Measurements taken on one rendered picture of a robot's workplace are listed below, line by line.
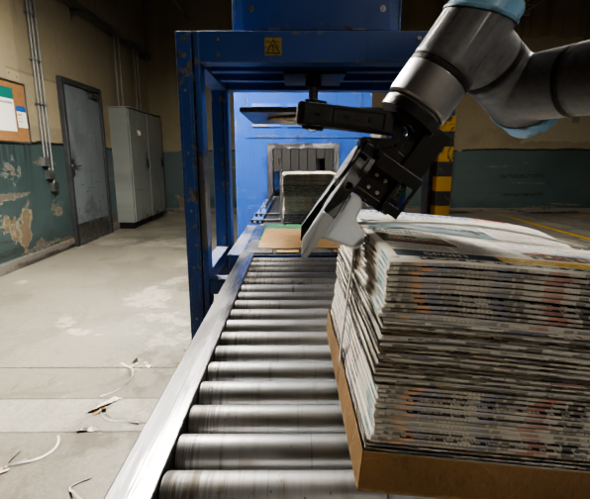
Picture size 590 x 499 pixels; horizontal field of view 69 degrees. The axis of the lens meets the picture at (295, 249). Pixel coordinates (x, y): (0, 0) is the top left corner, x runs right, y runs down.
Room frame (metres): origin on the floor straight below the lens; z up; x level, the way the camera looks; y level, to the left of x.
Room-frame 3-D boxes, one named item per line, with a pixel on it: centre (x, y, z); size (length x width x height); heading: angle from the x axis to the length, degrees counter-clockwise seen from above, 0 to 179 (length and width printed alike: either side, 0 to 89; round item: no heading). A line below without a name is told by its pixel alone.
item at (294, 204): (2.44, -0.07, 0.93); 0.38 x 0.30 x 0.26; 0
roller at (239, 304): (0.99, -0.08, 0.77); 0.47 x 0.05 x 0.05; 90
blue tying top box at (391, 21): (1.87, -0.08, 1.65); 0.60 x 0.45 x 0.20; 90
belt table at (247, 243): (1.87, -0.08, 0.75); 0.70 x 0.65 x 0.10; 0
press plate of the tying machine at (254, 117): (1.87, -0.08, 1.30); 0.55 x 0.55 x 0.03; 0
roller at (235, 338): (0.79, -0.08, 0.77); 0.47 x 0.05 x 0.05; 90
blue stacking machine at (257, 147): (4.59, -0.12, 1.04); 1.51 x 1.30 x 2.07; 0
